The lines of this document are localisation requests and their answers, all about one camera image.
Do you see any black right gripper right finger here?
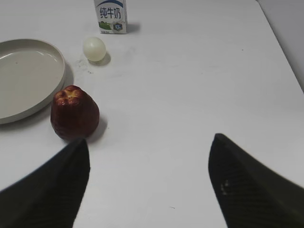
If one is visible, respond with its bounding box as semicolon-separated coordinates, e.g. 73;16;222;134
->
208;133;304;228

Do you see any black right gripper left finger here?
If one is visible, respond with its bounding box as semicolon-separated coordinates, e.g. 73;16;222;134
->
0;139;90;228

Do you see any beige round plate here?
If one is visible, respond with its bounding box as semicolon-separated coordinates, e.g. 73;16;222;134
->
0;39;66;124

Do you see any dark red apple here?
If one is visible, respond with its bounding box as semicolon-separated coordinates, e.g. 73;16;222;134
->
50;85;100;141

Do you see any white egg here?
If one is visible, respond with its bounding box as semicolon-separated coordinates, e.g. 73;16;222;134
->
83;37;106;62

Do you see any white blue milk carton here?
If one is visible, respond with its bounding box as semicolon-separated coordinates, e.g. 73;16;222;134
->
94;0;128;34

